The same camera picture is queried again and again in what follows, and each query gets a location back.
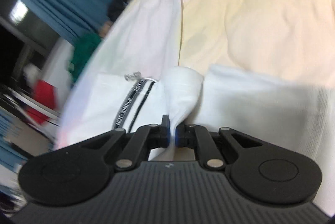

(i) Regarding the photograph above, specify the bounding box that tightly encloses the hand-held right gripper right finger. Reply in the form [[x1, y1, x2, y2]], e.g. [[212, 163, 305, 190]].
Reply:
[[176, 124, 263, 170]]

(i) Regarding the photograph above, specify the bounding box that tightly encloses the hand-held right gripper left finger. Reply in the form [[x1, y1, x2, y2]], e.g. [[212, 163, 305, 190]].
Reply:
[[79, 115, 171, 170]]

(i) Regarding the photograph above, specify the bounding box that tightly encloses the white sweatshirt with striped band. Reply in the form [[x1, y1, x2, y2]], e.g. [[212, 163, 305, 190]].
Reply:
[[61, 64, 335, 216]]

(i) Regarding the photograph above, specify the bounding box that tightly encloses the green garment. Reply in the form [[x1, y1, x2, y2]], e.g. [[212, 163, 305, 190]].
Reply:
[[69, 32, 102, 83]]

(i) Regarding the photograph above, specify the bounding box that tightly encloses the beige clothing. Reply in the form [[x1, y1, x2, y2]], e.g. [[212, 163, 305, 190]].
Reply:
[[99, 21, 113, 37]]

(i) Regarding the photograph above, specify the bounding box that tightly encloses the red garment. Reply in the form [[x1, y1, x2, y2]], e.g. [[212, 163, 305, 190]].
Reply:
[[25, 80, 59, 125]]

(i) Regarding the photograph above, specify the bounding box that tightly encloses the black clothing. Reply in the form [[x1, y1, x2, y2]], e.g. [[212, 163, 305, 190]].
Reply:
[[107, 0, 127, 22]]

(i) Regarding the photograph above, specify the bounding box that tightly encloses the pastel tie-dye bed sheet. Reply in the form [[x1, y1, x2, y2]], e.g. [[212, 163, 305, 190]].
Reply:
[[54, 0, 335, 151]]

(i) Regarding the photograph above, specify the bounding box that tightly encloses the dark-framed window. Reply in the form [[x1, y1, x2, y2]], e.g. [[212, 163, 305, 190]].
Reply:
[[0, 0, 62, 88]]

